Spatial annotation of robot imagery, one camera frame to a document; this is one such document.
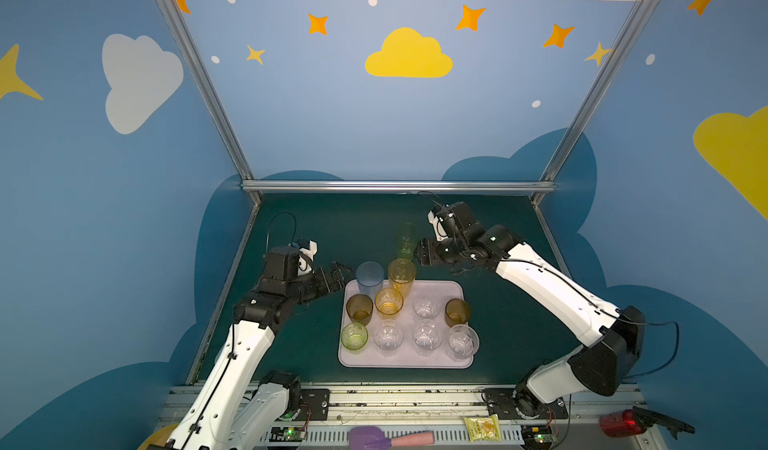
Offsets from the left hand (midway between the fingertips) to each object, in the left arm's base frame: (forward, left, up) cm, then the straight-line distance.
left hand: (344, 276), depth 75 cm
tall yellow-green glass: (-9, -2, -19) cm, 21 cm away
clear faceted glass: (0, -23, -20) cm, 31 cm away
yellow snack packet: (-30, -35, -19) cm, 50 cm away
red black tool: (-29, -64, -7) cm, 70 cm away
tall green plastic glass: (+17, -17, -8) cm, 25 cm away
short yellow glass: (+2, -12, -18) cm, 21 cm away
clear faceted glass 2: (-9, -11, -21) cm, 25 cm away
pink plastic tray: (-13, -17, -21) cm, 30 cm away
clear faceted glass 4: (-10, -33, -20) cm, 40 cm away
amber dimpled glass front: (-1, -32, -19) cm, 38 cm away
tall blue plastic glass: (+5, -6, -10) cm, 12 cm away
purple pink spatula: (-32, -8, -21) cm, 39 cm away
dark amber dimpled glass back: (-1, -3, -18) cm, 18 cm away
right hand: (+8, -22, +2) cm, 23 cm away
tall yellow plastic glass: (+10, -15, -16) cm, 24 cm away
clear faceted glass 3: (-8, -23, -21) cm, 32 cm away
